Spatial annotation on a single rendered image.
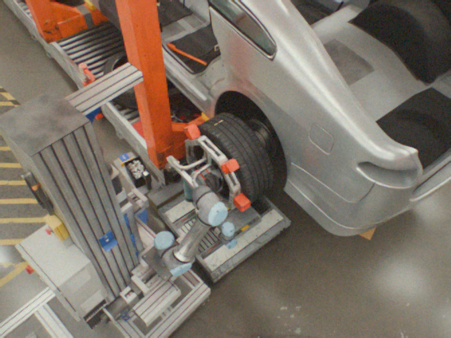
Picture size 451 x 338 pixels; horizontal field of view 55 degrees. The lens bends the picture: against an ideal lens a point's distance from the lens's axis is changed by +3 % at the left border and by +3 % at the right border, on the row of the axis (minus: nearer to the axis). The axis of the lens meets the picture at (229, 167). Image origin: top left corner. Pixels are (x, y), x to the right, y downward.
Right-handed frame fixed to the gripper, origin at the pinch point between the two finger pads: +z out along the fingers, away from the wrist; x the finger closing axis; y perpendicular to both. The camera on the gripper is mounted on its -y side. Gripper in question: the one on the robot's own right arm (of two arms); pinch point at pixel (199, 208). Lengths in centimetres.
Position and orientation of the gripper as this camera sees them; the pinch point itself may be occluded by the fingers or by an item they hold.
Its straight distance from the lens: 282.0
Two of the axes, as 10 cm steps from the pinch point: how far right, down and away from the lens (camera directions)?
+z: -6.3, -6.3, 4.5
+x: -7.8, 4.9, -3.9
